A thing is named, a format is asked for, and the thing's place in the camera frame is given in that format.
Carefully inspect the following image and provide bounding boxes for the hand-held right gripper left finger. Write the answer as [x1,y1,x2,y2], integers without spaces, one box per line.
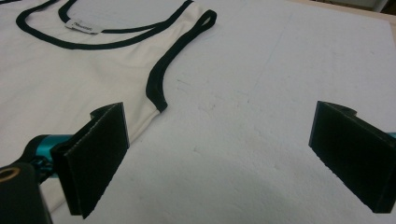
[50,102,131,219]

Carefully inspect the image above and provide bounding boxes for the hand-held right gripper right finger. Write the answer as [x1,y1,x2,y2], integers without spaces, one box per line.
[308,100,396,215]

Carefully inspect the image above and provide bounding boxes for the white tank top black trim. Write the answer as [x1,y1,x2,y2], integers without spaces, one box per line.
[0,0,219,216]

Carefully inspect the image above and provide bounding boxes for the white foam mat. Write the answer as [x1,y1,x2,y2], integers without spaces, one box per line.
[49,0,396,224]

